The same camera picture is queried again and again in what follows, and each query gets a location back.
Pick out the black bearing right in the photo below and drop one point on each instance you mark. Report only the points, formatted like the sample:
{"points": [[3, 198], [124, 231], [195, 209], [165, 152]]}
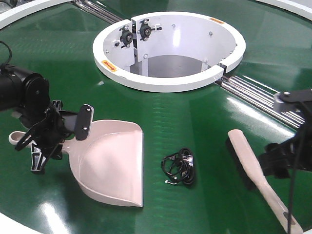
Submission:
{"points": [[146, 30]]}

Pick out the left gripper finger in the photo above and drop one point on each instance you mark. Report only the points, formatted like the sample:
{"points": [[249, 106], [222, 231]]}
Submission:
{"points": [[38, 160], [83, 122]]}

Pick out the green conveyor belt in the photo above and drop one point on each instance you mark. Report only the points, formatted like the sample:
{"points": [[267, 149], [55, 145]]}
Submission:
{"points": [[191, 185]]}

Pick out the steel conveyor rollers rear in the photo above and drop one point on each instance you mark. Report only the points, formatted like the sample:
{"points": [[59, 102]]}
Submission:
{"points": [[97, 10]]}

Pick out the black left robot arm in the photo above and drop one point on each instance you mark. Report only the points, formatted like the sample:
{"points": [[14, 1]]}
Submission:
{"points": [[25, 92]]}

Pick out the pink hand brush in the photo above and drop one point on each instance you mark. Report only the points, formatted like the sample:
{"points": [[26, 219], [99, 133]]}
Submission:
{"points": [[251, 171]]}

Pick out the black bearing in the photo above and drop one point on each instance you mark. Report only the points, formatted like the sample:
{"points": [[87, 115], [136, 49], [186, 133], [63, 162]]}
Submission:
{"points": [[126, 36], [146, 30]]}

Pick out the white outer conveyor rim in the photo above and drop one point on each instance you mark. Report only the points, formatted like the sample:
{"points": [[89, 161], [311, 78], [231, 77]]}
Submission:
{"points": [[302, 8]]}

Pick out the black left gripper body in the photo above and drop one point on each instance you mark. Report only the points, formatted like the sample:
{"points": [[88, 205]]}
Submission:
{"points": [[50, 131]]}

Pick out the black bearing left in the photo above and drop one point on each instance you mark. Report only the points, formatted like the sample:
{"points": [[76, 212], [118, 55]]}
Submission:
{"points": [[126, 36]]}

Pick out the pink plastic dustpan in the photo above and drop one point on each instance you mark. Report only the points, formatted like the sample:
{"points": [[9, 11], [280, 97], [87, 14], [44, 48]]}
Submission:
{"points": [[108, 164]]}

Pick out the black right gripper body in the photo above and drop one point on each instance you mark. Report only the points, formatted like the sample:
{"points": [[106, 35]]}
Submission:
{"points": [[276, 160]]}

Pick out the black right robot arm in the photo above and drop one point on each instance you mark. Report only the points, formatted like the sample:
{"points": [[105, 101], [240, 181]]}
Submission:
{"points": [[295, 152]]}

